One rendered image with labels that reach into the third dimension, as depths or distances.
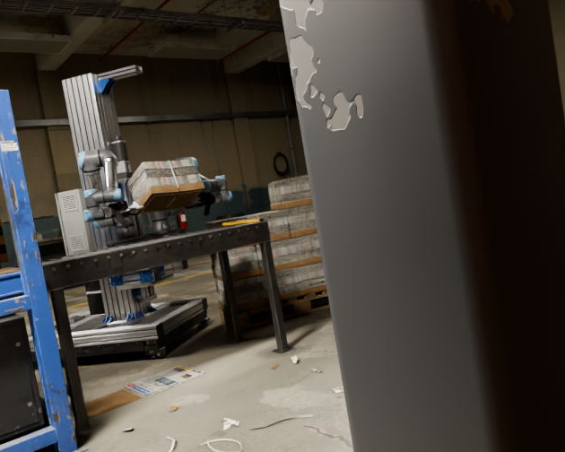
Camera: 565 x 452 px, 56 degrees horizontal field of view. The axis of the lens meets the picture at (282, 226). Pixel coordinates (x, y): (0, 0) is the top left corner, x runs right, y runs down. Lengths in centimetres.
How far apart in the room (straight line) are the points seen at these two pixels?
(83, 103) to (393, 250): 403
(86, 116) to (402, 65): 401
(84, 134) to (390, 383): 400
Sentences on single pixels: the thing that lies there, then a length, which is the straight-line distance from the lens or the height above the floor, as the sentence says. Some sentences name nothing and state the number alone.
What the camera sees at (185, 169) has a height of 121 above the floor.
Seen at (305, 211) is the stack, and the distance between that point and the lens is 418.
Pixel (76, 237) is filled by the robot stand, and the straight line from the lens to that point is 419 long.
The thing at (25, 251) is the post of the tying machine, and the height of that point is 88.
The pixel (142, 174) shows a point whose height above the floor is 121.
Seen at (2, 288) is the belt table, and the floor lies 74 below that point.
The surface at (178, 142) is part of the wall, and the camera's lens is 1145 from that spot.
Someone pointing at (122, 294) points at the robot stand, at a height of 42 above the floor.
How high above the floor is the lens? 92
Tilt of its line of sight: 3 degrees down
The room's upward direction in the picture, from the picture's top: 10 degrees counter-clockwise
